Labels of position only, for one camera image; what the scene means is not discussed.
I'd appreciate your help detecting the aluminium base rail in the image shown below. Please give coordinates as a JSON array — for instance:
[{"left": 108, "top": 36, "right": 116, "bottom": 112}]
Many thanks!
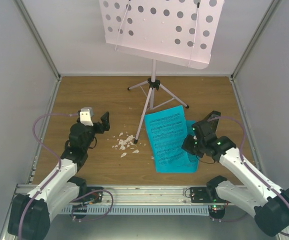
[{"left": 11, "top": 183, "right": 283, "bottom": 216}]

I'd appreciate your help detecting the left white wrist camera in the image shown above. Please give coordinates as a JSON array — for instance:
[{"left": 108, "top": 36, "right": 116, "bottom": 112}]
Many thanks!
[{"left": 79, "top": 107, "right": 94, "bottom": 127}]

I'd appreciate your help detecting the cyan sheet music page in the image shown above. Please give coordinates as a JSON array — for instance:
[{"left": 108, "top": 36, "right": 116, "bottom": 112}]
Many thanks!
[
  {"left": 144, "top": 105, "right": 187, "bottom": 162},
  {"left": 154, "top": 120, "right": 200, "bottom": 174}
]

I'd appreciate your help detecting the white music stand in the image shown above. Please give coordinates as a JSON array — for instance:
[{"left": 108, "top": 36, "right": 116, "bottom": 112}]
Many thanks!
[{"left": 99, "top": 0, "right": 225, "bottom": 144}]

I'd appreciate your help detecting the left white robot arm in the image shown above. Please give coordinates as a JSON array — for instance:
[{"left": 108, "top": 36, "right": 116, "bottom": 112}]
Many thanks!
[{"left": 7, "top": 107, "right": 110, "bottom": 240}]

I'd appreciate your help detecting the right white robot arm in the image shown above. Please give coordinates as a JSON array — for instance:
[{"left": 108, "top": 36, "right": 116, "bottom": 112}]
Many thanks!
[{"left": 182, "top": 116, "right": 289, "bottom": 237}]

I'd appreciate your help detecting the black metronome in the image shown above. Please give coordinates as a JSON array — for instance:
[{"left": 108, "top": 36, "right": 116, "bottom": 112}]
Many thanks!
[{"left": 203, "top": 110, "right": 221, "bottom": 133}]

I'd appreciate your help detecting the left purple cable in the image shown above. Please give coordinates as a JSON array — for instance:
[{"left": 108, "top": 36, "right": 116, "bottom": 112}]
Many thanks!
[{"left": 18, "top": 112, "right": 82, "bottom": 240}]

